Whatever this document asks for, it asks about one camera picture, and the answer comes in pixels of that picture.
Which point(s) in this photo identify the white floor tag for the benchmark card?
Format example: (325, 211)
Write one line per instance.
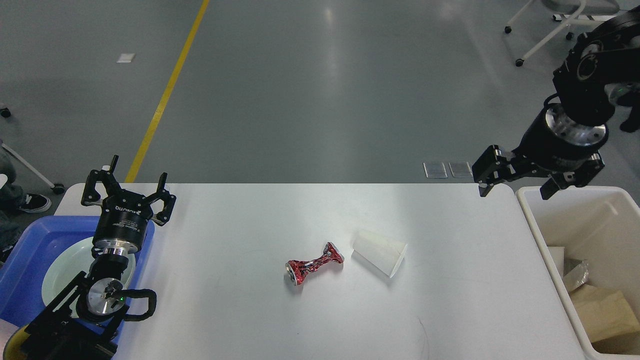
(125, 58)

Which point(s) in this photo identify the beige plastic bin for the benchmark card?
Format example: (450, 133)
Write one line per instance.
(598, 224)

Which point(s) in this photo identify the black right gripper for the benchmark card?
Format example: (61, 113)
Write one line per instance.
(554, 144)

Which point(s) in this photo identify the floor outlet cover left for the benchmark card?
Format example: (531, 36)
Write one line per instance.
(435, 170)

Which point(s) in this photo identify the green plate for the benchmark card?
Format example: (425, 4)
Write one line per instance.
(78, 257)

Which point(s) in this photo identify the brown paper bag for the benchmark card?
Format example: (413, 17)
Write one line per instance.
(604, 313)

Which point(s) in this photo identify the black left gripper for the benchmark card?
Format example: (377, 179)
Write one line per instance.
(122, 225)

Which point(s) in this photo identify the blue plastic tray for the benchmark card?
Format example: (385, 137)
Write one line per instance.
(36, 250)

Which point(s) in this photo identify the white paper cup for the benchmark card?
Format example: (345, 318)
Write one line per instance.
(385, 253)

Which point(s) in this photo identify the floor outlet cover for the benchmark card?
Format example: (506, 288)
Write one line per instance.
(435, 170)
(460, 169)

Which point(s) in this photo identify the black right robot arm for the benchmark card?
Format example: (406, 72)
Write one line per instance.
(600, 73)

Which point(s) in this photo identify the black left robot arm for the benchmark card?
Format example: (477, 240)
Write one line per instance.
(82, 321)

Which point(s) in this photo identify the floor outlet cover right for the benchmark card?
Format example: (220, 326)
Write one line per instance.
(460, 169)

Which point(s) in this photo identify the silver foil bag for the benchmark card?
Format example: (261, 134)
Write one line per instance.
(575, 274)

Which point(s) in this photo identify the crushed red can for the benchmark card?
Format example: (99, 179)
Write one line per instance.
(298, 270)

